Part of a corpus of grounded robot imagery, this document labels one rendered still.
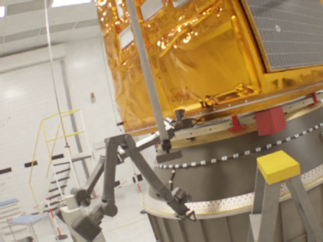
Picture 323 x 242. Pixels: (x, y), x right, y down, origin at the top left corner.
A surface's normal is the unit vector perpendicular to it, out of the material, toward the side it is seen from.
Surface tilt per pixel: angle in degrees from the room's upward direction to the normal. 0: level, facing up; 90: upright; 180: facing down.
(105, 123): 90
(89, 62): 90
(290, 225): 90
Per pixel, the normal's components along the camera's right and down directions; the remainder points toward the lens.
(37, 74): 0.51, -0.13
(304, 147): 0.03, -0.48
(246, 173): -0.39, -0.38
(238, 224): -0.40, 0.11
